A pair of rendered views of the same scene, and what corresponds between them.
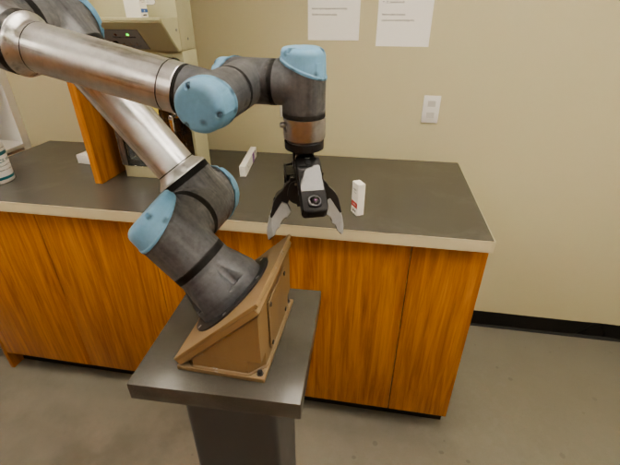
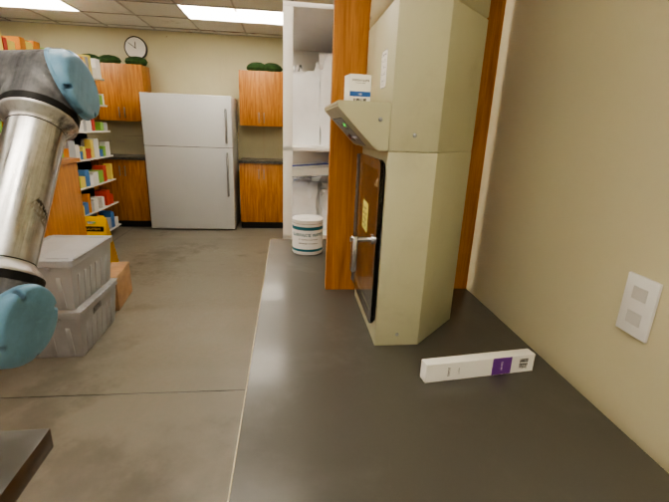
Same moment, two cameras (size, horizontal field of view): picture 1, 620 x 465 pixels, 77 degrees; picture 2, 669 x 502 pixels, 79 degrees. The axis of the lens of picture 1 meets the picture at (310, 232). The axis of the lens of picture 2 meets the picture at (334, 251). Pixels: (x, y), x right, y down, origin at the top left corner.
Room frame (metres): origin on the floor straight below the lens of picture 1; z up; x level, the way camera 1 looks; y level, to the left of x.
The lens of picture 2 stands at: (1.10, -0.41, 1.45)
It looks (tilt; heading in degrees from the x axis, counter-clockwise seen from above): 17 degrees down; 73
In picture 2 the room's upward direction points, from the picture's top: 2 degrees clockwise
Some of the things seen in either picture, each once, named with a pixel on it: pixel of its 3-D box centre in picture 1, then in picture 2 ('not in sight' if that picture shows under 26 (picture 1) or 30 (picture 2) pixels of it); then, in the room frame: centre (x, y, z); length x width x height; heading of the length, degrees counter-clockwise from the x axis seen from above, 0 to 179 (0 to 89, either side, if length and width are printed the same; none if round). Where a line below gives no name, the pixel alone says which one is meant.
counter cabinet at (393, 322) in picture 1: (223, 273); not in sight; (1.52, 0.41, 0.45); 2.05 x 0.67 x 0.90; 80
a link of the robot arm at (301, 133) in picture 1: (303, 128); not in sight; (0.70, 0.01, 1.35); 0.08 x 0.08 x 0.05
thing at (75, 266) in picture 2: not in sight; (65, 270); (0.12, 2.51, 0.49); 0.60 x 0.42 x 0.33; 80
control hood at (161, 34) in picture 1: (125, 35); (351, 125); (1.43, 0.60, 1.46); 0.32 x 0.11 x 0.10; 80
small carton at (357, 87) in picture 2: (136, 6); (357, 89); (1.42, 0.55, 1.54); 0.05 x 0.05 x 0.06; 87
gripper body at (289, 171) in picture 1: (304, 169); not in sight; (0.71, 0.01, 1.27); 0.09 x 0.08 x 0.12; 9
